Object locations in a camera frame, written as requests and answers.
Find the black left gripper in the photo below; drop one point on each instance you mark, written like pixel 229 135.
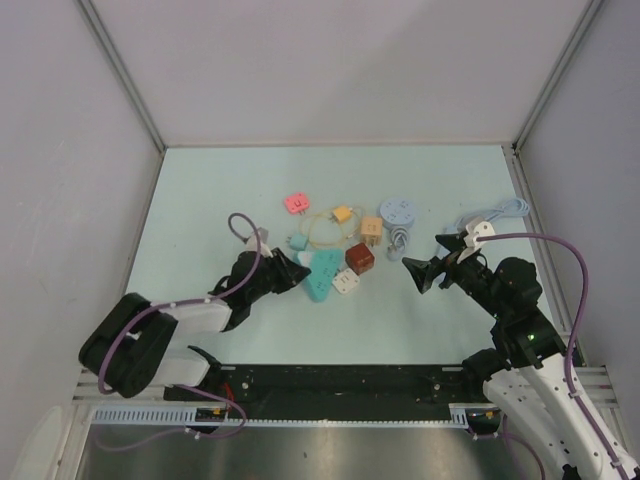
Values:
pixel 289 272

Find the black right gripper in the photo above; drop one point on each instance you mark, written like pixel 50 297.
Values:
pixel 452 243

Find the teal triangular power strip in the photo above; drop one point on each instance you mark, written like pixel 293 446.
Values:
pixel 323 266

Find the white square plug adapter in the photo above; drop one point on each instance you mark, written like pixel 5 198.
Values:
pixel 346 281

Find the dark red cube socket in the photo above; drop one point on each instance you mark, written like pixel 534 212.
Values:
pixel 359 258

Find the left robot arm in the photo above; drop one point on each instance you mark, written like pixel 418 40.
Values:
pixel 126 350

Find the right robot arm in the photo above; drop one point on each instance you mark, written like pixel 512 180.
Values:
pixel 528 373

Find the pink square plug adapter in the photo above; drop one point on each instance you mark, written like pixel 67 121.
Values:
pixel 297 203

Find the teal USB charger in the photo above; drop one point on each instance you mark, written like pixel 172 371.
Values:
pixel 297 242

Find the round light blue power strip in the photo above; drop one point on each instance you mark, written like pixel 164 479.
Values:
pixel 397 212

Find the beige cube socket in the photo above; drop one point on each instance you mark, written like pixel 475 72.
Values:
pixel 371 230

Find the yellow USB charger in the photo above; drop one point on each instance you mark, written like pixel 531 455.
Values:
pixel 341 214

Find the light blue rectangular power strip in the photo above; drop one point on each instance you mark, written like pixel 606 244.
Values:
pixel 513 208

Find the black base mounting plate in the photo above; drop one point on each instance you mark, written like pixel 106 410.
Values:
pixel 344 391

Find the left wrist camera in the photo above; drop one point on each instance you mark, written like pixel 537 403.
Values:
pixel 257 241

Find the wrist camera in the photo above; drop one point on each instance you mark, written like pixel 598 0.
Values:
pixel 257 241
pixel 479 232

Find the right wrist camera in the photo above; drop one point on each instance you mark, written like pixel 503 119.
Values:
pixel 479 232

